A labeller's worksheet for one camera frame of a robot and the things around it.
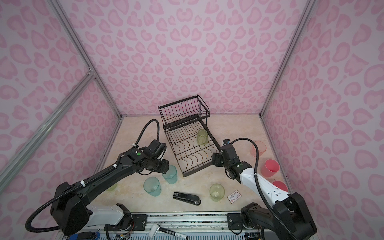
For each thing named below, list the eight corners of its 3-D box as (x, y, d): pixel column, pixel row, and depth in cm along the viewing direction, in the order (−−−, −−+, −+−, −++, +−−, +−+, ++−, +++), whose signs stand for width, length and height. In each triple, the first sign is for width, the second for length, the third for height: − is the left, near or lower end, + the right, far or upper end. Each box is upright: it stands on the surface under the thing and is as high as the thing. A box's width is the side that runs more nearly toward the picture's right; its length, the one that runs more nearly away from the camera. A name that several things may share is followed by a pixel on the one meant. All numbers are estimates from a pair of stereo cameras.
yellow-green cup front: (210, 202, 81) (211, 196, 74) (209, 190, 85) (210, 183, 78) (223, 202, 81) (225, 196, 74) (222, 190, 85) (224, 183, 78)
